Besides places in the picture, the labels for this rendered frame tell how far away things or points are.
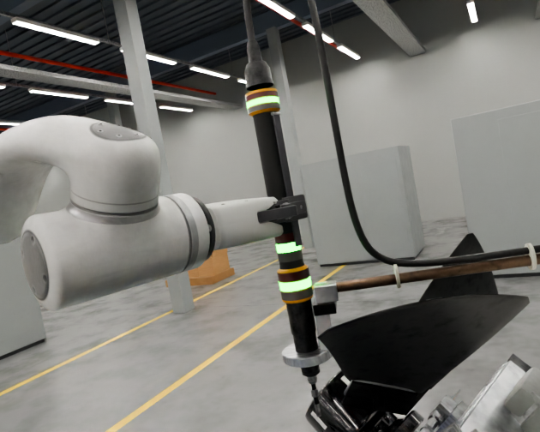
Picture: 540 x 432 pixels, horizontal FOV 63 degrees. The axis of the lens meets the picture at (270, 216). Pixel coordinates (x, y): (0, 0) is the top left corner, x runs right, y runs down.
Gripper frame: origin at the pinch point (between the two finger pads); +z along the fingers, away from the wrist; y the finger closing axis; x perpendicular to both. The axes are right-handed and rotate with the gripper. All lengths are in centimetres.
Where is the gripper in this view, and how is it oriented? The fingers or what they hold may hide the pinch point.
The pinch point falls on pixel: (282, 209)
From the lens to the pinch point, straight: 59.5
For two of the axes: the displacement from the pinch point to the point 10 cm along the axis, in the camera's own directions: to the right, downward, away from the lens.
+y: 7.1, -0.9, -7.0
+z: 6.8, -1.6, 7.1
